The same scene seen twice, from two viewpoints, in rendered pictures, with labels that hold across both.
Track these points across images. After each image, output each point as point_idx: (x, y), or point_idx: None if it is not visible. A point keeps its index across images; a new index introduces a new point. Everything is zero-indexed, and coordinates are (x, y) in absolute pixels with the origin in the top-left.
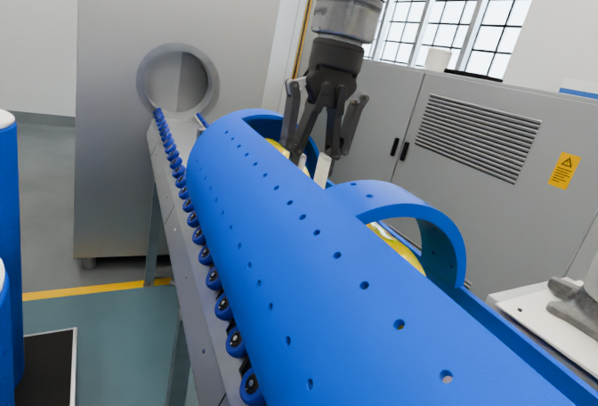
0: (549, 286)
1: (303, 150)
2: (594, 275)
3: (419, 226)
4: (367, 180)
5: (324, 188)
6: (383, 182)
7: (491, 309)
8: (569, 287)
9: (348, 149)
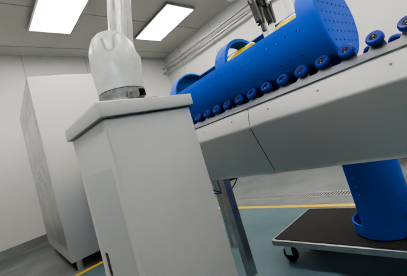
0: (145, 94)
1: (268, 23)
2: (142, 77)
3: (228, 51)
4: (240, 39)
5: (264, 37)
6: (237, 39)
7: (209, 73)
8: (139, 90)
9: (255, 20)
